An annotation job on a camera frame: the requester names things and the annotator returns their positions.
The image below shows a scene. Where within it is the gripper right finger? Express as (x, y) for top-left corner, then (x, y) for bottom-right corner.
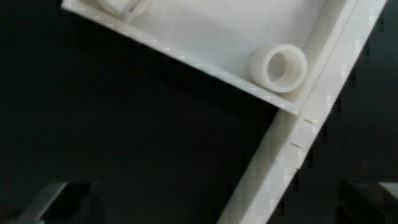
(336, 181), (398, 224)

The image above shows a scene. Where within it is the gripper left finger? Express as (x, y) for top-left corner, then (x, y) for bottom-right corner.
(11, 182), (102, 224)

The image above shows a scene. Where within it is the white U-shaped fence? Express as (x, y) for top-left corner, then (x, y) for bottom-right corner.
(217, 0), (388, 224)

